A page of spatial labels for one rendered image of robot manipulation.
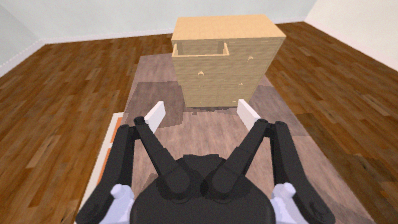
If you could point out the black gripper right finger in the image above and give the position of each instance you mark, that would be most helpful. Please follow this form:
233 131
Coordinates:
294 199

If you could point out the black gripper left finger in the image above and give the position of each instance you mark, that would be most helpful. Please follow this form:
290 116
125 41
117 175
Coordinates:
112 199

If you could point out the light wooden chest of drawers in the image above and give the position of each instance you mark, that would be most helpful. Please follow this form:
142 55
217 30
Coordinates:
227 28

